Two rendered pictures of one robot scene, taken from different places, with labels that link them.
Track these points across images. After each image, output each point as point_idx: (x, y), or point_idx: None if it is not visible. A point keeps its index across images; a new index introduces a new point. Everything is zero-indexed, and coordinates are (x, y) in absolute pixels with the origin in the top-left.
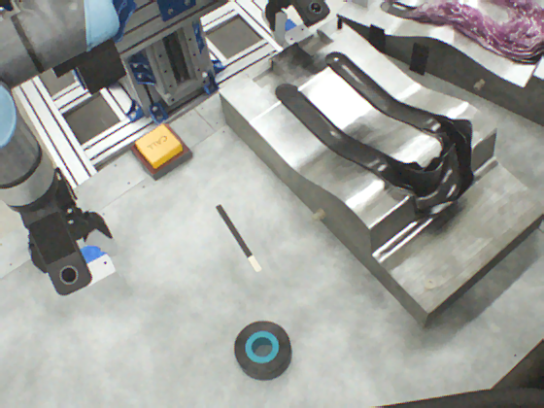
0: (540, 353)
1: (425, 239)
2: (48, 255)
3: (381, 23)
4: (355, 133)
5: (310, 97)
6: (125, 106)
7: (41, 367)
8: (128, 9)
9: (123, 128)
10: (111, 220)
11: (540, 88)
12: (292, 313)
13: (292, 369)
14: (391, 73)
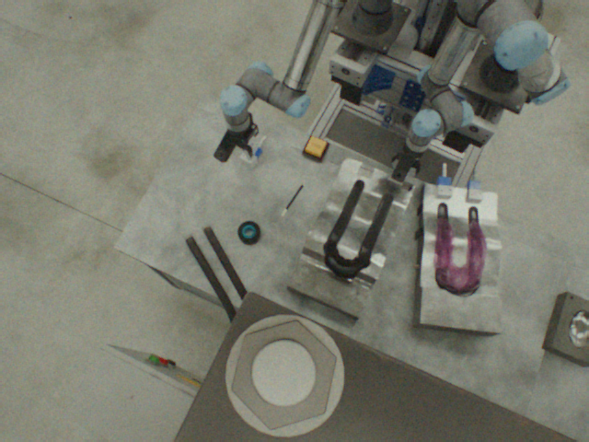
0: None
1: (318, 271)
2: (222, 144)
3: (428, 207)
4: (352, 222)
5: (362, 195)
6: (384, 102)
7: (204, 157)
8: (385, 87)
9: (370, 110)
10: (276, 147)
11: (420, 294)
12: (271, 237)
13: (248, 247)
14: (394, 224)
